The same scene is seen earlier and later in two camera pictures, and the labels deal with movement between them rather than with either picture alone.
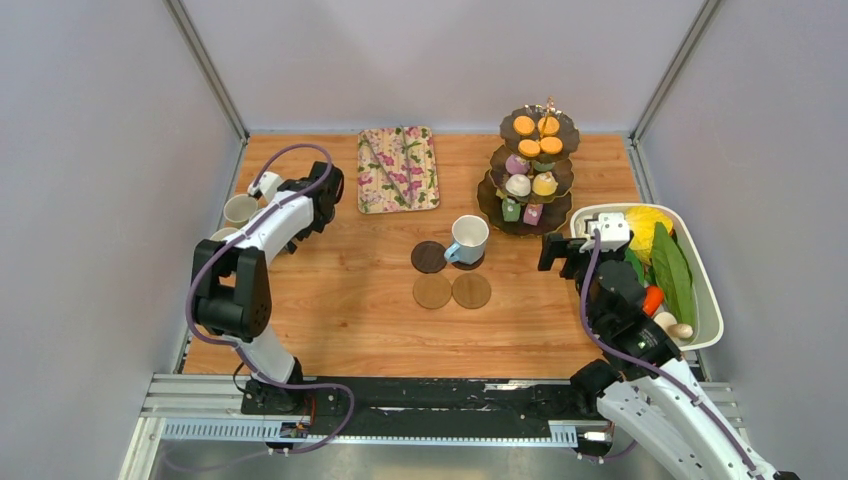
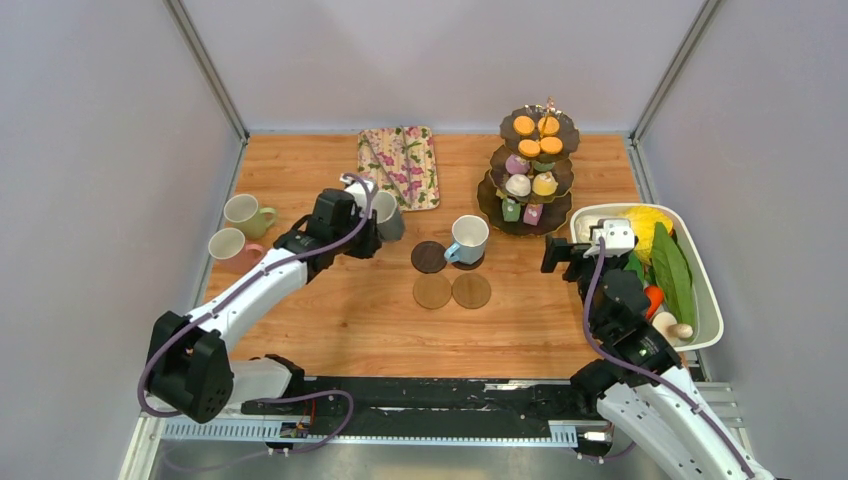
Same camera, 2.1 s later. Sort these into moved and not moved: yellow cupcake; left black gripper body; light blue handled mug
Moved: left black gripper body
Not moved: light blue handled mug; yellow cupcake
